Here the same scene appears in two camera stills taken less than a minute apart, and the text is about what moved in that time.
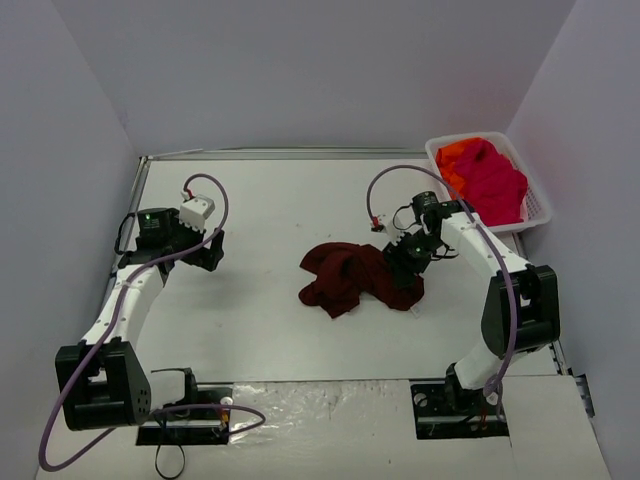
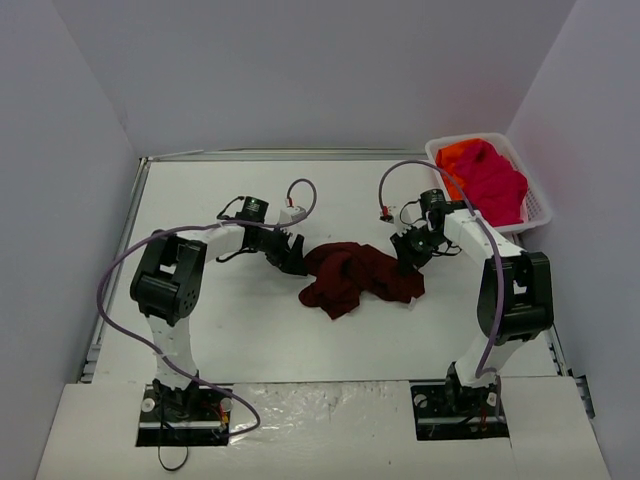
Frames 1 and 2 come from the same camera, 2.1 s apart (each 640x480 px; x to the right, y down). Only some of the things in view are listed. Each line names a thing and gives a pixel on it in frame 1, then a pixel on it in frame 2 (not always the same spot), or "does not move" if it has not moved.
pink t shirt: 491,183 does not move
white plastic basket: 536,208 does not move
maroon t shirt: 348,271 does not move
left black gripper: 201,247 → 279,248
